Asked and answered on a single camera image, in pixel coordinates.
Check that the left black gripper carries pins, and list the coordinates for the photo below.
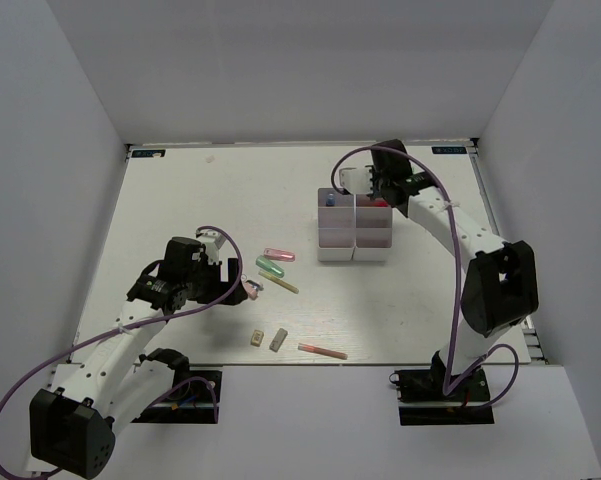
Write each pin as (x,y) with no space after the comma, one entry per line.
(221,287)

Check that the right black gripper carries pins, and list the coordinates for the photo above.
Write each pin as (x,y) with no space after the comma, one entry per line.
(375,189)

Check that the black pink highlighter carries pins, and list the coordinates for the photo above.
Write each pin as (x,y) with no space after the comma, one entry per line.
(378,203)

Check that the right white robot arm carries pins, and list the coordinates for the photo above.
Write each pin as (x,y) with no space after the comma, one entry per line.
(495,280)

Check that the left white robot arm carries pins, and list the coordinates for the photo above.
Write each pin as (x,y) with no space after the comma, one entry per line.
(75,426)

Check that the green translucent tube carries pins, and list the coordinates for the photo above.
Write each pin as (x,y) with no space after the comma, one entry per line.
(269,266)

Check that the pink translucent tube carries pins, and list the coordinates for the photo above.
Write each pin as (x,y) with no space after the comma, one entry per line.
(279,255)

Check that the yellow marker pen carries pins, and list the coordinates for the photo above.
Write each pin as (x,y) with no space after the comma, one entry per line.
(278,281)

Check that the right blue table label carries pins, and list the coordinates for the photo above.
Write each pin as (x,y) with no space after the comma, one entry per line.
(449,150)

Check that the blue table label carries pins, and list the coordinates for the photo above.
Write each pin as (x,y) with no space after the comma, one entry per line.
(148,153)
(449,150)

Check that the right white organizer bin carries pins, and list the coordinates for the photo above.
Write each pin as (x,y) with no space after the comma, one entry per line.
(373,231)

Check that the white organizer bin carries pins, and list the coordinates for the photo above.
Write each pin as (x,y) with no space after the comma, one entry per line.
(336,227)
(373,231)

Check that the tan small eraser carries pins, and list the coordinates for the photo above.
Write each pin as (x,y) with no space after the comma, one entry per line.
(257,338)

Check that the grey eraser block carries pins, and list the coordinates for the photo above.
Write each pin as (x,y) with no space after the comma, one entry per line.
(278,340)

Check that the left white organizer bin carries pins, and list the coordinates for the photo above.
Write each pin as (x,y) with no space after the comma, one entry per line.
(336,227)

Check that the orange marker pen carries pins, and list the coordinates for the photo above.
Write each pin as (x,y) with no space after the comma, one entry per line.
(322,351)

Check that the left blue table label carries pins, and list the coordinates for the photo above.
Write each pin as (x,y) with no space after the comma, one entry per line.
(148,153)

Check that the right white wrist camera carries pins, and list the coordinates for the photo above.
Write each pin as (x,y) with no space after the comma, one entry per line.
(356,181)

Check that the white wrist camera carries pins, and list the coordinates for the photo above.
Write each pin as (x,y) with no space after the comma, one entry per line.
(356,181)
(213,241)

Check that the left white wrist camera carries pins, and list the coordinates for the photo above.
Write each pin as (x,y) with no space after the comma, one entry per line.
(213,241)

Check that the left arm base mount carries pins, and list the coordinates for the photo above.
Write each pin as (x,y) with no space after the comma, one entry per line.
(195,403)

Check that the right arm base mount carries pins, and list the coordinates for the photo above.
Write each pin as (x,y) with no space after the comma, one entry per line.
(420,403)

